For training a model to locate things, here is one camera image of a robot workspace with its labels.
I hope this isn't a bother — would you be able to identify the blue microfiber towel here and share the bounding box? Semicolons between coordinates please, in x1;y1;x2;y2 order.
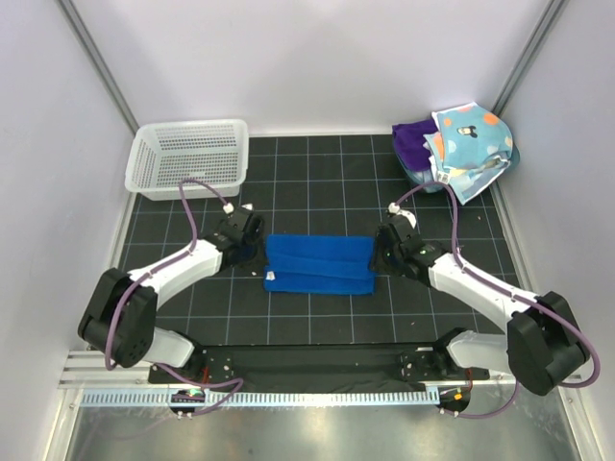
263;234;376;296

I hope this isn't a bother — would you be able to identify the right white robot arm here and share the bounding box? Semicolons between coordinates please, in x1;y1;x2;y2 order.
371;214;591;396

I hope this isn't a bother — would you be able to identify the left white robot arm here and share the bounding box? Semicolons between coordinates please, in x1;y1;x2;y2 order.
78;206;264;384

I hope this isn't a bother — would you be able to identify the blue towel container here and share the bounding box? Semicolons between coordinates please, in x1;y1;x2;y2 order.
397;146;521;193

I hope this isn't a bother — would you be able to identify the white perforated plastic basket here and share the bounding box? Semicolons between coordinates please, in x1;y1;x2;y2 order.
124;119;249;201

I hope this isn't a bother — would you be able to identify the purple towel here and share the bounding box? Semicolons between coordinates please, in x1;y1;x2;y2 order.
392;118;438;172

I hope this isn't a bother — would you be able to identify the light blue cartoon towel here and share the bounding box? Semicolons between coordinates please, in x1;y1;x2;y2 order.
425;102;514;205

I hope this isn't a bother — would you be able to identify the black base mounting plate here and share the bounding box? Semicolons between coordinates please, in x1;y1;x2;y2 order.
173;343;489;392

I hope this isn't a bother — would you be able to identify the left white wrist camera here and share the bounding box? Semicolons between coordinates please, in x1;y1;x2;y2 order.
223;203;254;215

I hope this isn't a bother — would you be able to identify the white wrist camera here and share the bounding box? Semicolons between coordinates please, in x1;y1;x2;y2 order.
387;202;417;230
223;203;254;215

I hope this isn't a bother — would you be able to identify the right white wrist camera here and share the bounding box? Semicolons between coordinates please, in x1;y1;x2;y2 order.
387;202;417;230

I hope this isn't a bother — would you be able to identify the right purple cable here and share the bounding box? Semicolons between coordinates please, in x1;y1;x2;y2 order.
387;182;602;419

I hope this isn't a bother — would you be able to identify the white slotted cable duct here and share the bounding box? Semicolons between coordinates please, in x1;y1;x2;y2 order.
81;387;440;409

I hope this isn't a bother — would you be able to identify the aluminium frame rail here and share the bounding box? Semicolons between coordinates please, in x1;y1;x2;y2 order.
60;343;585;390

